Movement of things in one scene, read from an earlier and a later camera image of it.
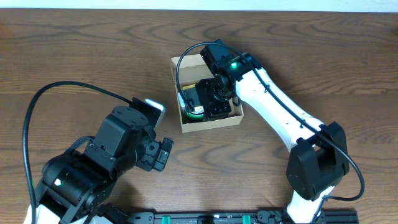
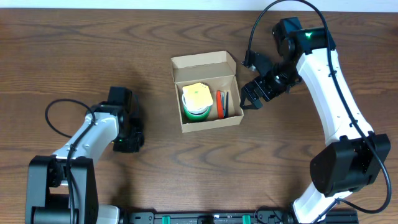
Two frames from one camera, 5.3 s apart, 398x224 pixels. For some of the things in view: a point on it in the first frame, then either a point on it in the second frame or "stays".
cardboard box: x=189 y=70 stays
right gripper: x=215 y=111 → x=259 y=83
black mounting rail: x=260 y=217 stays
